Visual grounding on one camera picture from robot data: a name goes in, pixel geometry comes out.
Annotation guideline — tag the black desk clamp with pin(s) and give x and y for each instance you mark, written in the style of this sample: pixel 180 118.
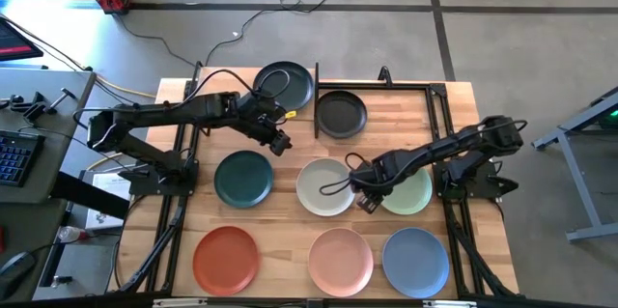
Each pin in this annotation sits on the black desk clamp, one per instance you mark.
pixel 34 107

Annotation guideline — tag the white paper booklet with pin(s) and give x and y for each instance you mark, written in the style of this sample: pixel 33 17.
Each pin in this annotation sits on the white paper booklet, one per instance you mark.
pixel 111 183

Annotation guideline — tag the grey metal stand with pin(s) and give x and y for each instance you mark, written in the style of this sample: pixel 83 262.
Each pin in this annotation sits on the grey metal stand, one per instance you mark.
pixel 577 173

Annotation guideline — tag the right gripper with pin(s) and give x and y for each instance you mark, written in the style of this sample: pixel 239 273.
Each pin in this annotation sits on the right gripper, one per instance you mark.
pixel 372 177

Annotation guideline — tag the black plate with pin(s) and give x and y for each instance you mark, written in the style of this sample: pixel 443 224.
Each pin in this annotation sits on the black plate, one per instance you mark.
pixel 341 115

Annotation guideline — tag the grey desk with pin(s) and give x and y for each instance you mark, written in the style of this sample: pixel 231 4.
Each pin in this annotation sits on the grey desk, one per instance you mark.
pixel 53 144

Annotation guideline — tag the light grey plate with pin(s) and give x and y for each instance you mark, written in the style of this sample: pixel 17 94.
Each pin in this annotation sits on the light grey plate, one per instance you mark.
pixel 314 202

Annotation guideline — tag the dark slate plate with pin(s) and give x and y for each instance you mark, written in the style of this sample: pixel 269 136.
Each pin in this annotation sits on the dark slate plate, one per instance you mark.
pixel 299 88

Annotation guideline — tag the mint green plate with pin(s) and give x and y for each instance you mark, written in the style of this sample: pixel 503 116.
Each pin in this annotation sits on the mint green plate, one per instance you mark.
pixel 410 197

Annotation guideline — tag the dark green plate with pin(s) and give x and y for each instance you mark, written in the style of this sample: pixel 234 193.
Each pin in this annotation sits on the dark green plate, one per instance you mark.
pixel 244 178

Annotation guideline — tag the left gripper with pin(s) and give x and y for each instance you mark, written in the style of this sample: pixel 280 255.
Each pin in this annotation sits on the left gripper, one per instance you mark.
pixel 261 117

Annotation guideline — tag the small black white clamp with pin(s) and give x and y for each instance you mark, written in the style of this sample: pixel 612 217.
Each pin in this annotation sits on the small black white clamp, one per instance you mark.
pixel 384 76

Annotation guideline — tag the device with green light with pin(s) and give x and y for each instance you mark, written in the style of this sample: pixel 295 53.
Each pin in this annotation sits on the device with green light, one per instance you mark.
pixel 609 117

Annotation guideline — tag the clear water bottle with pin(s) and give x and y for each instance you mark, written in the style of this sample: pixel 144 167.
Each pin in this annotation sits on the clear water bottle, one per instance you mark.
pixel 70 234

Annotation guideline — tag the black computer mouse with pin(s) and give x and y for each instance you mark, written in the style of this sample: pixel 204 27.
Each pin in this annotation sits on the black computer mouse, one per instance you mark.
pixel 15 269

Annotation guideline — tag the laptop screen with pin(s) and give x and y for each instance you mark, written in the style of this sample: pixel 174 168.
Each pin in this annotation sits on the laptop screen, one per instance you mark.
pixel 14 40

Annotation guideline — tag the blue plate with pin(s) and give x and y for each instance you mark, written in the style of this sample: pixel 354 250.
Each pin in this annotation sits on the blue plate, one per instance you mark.
pixel 415 262

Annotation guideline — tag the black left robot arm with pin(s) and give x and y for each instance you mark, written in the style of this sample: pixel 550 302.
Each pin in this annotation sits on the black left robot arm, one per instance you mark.
pixel 193 105

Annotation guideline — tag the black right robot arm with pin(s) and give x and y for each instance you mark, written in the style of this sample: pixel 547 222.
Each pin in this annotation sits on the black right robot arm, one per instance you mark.
pixel 449 146

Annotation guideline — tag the black keyboard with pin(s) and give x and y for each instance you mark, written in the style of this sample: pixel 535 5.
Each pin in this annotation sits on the black keyboard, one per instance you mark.
pixel 17 158

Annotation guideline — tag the black desk support bar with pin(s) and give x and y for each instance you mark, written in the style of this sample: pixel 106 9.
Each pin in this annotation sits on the black desk support bar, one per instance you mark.
pixel 87 194

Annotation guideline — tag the terracotta orange plate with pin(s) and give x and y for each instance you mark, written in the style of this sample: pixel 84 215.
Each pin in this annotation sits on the terracotta orange plate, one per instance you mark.
pixel 225 260

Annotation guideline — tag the pink plate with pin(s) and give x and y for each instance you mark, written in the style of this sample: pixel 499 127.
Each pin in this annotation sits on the pink plate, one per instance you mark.
pixel 340 262

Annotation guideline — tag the black aluminium table frame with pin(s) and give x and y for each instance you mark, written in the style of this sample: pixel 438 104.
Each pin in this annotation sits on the black aluminium table frame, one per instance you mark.
pixel 436 100

